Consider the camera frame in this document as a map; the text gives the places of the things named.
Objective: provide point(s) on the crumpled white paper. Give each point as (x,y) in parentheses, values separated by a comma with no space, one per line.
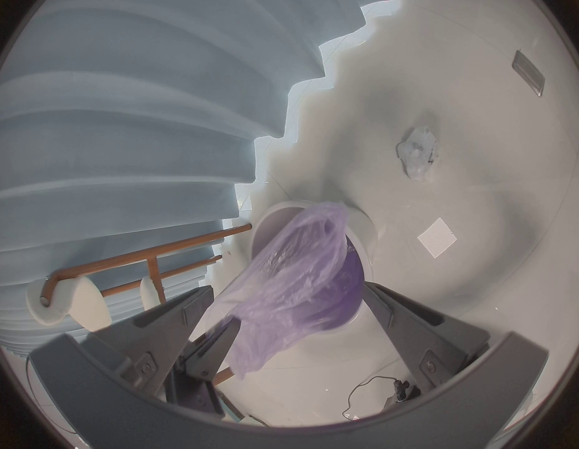
(418,155)

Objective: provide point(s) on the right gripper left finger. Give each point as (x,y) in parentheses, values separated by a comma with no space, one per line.
(144,344)

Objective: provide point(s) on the purple plastic bag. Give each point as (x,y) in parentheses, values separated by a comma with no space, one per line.
(289,288)

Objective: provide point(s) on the wooden chair with cream cushions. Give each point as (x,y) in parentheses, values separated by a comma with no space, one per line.
(60,302)

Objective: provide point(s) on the blue-green curtain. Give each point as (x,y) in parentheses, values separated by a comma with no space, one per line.
(130,110)

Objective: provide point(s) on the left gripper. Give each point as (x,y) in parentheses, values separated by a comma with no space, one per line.
(196,395)

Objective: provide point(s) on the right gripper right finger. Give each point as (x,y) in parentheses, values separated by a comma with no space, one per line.
(425,344)

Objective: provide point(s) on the white trash bin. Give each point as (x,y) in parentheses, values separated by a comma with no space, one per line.
(364,236)

